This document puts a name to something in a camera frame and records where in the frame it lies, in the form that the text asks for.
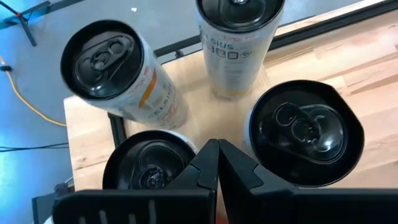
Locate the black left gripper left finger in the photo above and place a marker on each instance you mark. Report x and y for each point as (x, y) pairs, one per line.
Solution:
(140, 205)

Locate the white slim beverage can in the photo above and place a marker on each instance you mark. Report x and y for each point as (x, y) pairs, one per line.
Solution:
(236, 56)
(102, 59)
(146, 161)
(304, 130)

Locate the black tripod stand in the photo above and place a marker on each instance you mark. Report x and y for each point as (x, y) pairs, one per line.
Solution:
(25, 23)

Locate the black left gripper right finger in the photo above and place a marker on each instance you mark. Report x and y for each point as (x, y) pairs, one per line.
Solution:
(295, 205)

